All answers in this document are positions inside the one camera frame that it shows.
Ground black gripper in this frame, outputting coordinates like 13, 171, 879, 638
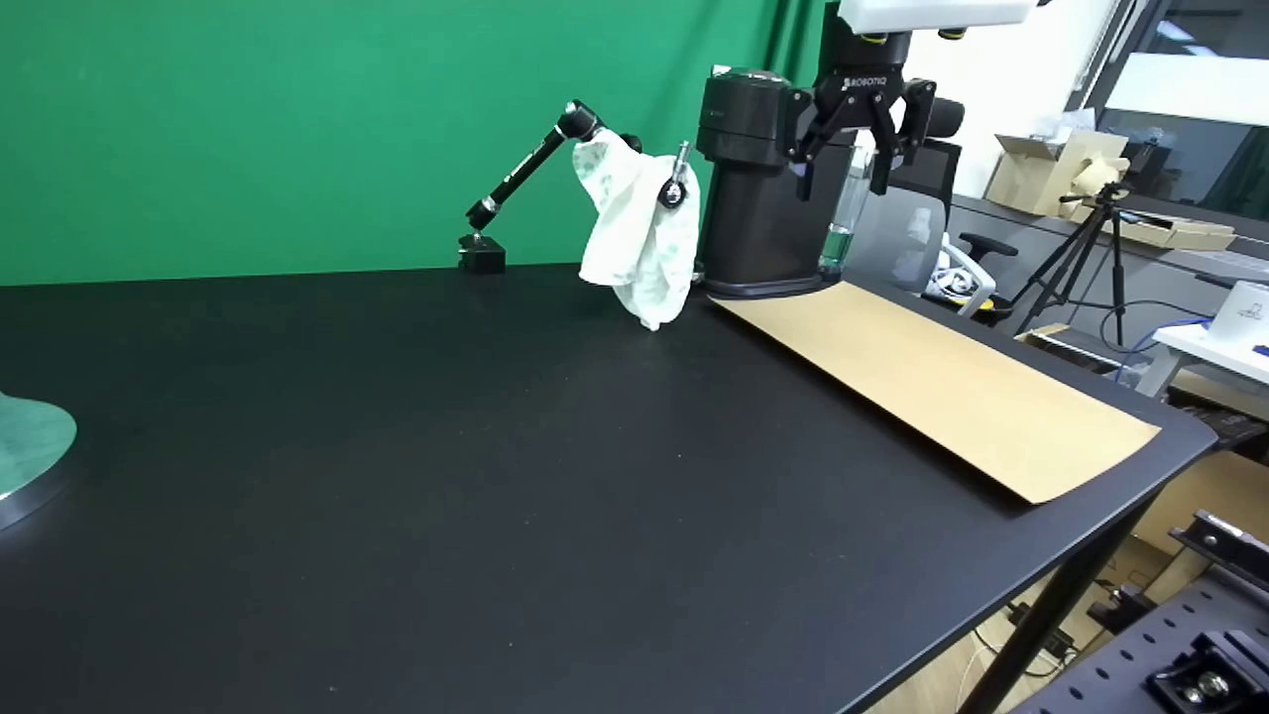
784, 0, 940, 208

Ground white towel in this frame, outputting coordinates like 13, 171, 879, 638
566, 125, 706, 332

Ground black office chair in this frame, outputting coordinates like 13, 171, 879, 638
871, 93, 1023, 265

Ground grey mesh chair backrest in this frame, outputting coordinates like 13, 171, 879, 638
839, 174, 953, 297

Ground black coffee machine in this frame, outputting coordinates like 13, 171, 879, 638
690, 67, 870, 303

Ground small white device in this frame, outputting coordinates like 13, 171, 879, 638
924, 233, 1003, 323

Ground open cardboard box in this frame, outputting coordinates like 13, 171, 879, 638
982, 126, 1133, 221

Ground brown cardboard sheet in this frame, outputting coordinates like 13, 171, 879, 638
706, 278, 1164, 507

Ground white paper sheet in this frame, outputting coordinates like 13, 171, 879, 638
1149, 278, 1269, 391

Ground black table leg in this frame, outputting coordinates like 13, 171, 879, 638
954, 516, 1143, 714

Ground black perforated metal plate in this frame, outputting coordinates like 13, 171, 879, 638
1015, 576, 1269, 714

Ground green curtain backdrop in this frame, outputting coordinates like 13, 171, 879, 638
0, 0, 866, 290

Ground green plate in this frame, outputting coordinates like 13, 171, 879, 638
0, 391, 78, 507

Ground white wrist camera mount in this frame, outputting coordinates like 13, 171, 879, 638
838, 0, 1039, 42

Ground black camera tripod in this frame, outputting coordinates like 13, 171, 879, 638
1006, 178, 1133, 350

